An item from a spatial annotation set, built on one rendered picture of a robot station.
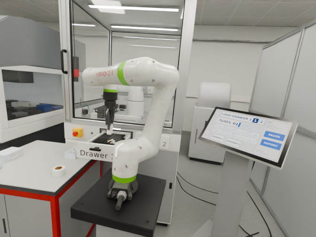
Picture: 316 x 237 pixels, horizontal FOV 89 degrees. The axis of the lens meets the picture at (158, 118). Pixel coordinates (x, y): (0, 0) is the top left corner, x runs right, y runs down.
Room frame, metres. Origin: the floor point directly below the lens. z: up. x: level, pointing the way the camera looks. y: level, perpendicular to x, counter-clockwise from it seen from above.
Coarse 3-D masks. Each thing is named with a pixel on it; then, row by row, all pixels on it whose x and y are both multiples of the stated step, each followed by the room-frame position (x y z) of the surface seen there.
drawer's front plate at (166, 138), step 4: (136, 132) 1.29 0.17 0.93; (136, 136) 1.27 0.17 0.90; (164, 136) 1.25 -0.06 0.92; (168, 136) 1.25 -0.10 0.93; (160, 140) 1.25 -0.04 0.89; (164, 140) 1.25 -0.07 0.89; (168, 140) 1.25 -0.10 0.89; (160, 144) 1.25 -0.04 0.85; (168, 144) 1.25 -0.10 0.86; (164, 148) 1.25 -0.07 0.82; (168, 148) 1.25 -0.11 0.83
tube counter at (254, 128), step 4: (232, 124) 1.11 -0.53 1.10; (236, 124) 1.09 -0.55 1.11; (240, 124) 1.08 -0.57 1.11; (244, 124) 1.07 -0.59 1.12; (248, 124) 1.05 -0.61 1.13; (244, 128) 1.04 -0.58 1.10; (248, 128) 1.03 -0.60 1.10; (252, 128) 1.02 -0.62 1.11; (256, 128) 1.00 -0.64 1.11; (260, 128) 0.99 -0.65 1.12; (260, 132) 0.98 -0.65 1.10
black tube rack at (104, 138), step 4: (100, 136) 1.20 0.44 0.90; (104, 136) 1.20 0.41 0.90; (108, 136) 1.21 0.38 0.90; (112, 136) 1.21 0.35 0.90; (116, 136) 1.22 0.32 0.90; (120, 136) 1.23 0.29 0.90; (124, 136) 1.25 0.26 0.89; (96, 140) 1.11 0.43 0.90; (100, 140) 1.11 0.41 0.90; (104, 140) 1.12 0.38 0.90; (108, 140) 1.13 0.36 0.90; (116, 140) 1.14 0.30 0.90; (120, 140) 1.16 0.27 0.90; (108, 144) 1.12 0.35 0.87
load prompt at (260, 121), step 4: (224, 112) 1.21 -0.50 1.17; (228, 112) 1.20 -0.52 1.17; (220, 116) 1.21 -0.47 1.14; (224, 116) 1.19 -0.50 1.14; (228, 116) 1.17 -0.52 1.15; (232, 116) 1.16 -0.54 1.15; (236, 116) 1.14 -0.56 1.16; (240, 116) 1.12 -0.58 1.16; (244, 116) 1.11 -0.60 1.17; (248, 116) 1.09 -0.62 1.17; (240, 120) 1.10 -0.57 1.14; (244, 120) 1.09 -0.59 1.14; (248, 120) 1.07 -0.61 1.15; (252, 120) 1.06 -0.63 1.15; (256, 120) 1.04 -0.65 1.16; (260, 120) 1.03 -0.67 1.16; (264, 120) 1.02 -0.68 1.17; (260, 124) 1.01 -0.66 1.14; (264, 124) 1.00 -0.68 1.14
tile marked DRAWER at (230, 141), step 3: (228, 138) 1.05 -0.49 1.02; (228, 141) 1.03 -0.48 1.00; (231, 141) 1.02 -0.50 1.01; (234, 141) 1.01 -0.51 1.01; (237, 141) 1.00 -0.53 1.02; (240, 141) 0.99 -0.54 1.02; (231, 144) 1.00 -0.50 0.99; (234, 144) 0.99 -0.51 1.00; (237, 144) 0.98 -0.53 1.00; (240, 144) 0.98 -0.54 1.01; (237, 147) 0.97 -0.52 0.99
